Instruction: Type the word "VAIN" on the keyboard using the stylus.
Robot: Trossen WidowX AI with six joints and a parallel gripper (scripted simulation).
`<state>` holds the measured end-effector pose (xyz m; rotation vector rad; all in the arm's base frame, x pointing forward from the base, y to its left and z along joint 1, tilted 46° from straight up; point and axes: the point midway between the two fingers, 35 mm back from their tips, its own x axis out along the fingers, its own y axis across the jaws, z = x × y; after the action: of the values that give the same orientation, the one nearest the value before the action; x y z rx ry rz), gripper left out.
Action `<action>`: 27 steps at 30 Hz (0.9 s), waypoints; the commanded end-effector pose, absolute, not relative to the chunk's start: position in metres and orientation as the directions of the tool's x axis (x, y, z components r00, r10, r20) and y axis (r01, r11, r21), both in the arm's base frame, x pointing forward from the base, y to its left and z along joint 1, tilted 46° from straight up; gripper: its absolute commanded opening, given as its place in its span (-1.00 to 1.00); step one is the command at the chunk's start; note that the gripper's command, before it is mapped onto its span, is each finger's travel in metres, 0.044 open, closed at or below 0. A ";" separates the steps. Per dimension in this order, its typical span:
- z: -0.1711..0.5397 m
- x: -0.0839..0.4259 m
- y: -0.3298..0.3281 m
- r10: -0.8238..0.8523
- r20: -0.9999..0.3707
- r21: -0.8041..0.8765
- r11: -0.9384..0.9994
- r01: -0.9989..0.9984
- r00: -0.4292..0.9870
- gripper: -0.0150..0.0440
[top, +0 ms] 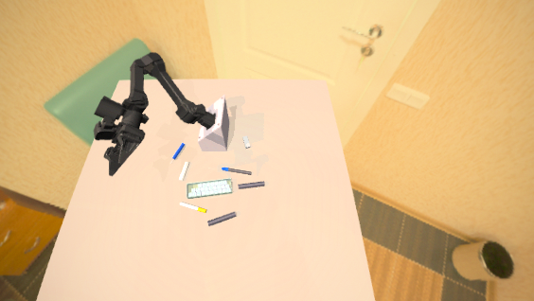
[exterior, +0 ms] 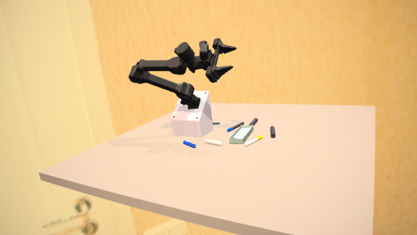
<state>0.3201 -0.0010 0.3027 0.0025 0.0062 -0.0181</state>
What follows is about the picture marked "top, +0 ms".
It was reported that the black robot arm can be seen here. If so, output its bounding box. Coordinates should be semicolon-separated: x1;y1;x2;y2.
93;52;216;144

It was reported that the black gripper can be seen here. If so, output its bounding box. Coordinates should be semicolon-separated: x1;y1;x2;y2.
104;121;146;176

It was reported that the white marker with yellow cap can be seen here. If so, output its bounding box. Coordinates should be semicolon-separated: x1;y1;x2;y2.
180;202;206;213

